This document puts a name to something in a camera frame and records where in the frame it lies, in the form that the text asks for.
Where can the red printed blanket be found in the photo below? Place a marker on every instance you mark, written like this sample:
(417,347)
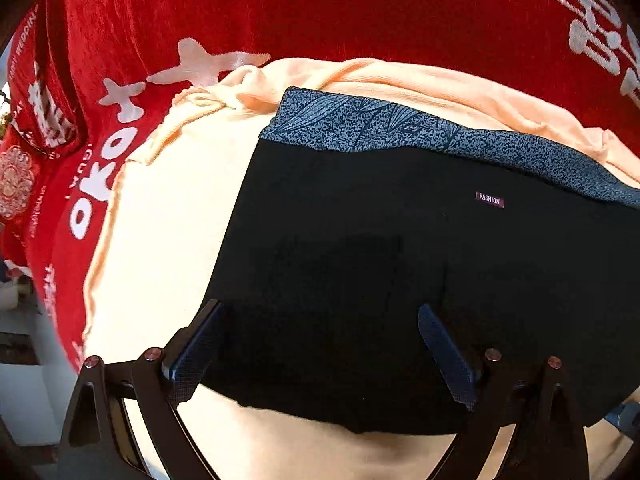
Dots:
(350,10)

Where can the red flower embroidered pillow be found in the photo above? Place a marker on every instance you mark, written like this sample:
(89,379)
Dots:
(15,185)

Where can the black pants with patterned waistband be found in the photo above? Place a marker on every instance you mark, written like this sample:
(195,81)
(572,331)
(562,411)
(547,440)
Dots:
(350,235)

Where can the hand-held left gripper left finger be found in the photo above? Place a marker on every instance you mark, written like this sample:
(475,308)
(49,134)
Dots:
(192,355)

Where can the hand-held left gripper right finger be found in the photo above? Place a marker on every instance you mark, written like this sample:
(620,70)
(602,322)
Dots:
(447,355)

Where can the red pillow with white characters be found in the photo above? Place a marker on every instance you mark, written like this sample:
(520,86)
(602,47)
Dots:
(50,85)

